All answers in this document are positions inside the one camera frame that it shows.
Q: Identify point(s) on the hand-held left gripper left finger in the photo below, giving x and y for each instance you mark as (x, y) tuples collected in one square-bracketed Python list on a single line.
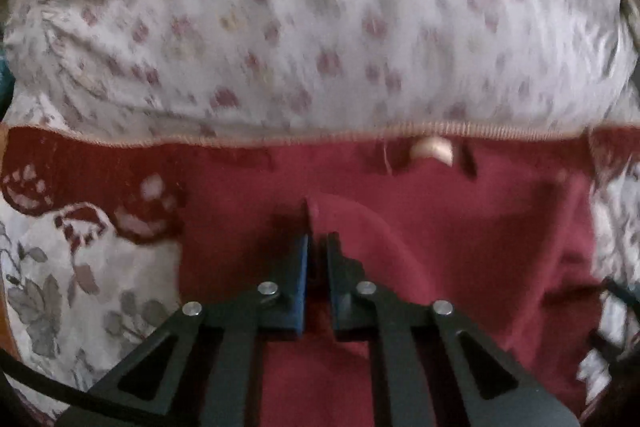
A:
[(300, 287)]

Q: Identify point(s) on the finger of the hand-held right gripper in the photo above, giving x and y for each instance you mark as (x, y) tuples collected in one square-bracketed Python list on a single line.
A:
[(612, 349), (622, 291)]

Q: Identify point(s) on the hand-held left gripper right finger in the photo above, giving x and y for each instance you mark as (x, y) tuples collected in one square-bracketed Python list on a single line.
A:
[(336, 289)]

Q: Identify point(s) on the dark red garment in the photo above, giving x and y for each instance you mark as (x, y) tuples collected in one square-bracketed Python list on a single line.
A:
[(450, 227)]

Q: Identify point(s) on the small cream object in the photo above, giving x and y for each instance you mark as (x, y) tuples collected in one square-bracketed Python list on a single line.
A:
[(433, 151)]

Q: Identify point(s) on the dark red cloth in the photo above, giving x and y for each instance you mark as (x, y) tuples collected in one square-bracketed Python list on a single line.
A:
[(55, 277)]

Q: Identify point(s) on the white floral pillow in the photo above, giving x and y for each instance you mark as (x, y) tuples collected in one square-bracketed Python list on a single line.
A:
[(320, 17)]

